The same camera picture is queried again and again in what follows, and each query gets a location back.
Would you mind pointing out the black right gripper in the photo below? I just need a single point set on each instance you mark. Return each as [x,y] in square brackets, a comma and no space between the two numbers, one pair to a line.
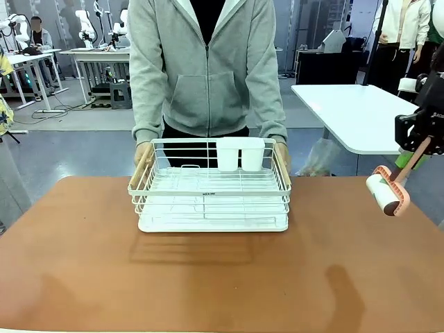
[433,104]

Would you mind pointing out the pink lint roller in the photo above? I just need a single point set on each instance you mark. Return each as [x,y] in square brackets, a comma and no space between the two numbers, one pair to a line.
[381,194]

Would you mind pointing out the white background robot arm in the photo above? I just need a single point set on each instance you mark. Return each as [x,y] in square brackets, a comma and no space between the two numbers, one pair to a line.
[86,29]
[119,29]
[15,29]

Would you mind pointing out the person's left forearm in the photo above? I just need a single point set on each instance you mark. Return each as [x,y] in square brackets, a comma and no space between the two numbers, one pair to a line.
[270,104]

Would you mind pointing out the person's right forearm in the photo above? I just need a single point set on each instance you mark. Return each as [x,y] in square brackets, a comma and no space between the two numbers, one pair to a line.
[147,104]

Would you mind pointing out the person's left hand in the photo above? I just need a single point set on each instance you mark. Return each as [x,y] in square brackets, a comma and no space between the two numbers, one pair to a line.
[285,156]

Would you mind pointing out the person's right hand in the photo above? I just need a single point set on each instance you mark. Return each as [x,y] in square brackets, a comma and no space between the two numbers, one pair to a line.
[142,156]

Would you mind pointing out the white rounded table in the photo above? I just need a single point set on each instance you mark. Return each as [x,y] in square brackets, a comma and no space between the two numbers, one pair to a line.
[350,111]

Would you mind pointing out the clear plastic bag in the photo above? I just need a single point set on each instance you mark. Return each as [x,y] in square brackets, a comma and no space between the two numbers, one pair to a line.
[319,157]

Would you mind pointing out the person in green shirt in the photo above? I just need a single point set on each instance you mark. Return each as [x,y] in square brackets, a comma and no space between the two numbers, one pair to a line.
[433,38]

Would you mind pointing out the black tripod pole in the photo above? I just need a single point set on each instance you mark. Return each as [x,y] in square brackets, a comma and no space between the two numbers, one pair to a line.
[376,38]

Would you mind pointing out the black cabinet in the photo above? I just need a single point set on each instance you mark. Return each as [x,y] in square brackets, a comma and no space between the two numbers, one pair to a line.
[329,67]

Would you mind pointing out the person in white jacket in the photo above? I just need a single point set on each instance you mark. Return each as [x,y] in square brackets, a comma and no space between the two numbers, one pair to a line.
[402,27]

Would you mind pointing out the white house-shaped object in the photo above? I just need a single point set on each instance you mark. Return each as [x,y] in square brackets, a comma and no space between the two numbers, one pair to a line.
[333,41]

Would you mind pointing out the white plastic utensil holder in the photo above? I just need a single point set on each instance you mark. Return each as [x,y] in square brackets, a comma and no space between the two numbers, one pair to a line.
[239,154]

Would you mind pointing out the white drain tray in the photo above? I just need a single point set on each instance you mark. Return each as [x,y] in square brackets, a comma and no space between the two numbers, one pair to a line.
[215,227]

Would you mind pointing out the person in grey hoodie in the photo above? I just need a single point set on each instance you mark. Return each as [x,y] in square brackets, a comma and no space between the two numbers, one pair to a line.
[208,69]

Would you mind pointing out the grey step stool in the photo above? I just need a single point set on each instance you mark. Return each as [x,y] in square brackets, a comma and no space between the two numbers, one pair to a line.
[120,95]

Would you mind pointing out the white workbench with shelf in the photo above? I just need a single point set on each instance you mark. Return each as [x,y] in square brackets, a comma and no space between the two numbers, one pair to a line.
[97,55]

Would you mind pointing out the white power strip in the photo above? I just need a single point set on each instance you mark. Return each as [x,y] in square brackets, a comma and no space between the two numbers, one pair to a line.
[48,111]

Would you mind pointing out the seated person in grey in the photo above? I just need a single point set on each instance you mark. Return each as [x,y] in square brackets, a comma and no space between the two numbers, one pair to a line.
[40,36]

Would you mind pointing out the white desk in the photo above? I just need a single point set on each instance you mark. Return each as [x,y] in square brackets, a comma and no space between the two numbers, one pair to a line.
[31,57]

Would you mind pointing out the yellow patterned cloth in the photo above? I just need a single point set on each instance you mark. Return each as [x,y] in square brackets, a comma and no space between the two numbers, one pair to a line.
[4,104]

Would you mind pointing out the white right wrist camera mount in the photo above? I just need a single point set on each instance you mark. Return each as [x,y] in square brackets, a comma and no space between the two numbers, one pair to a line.
[407,85]

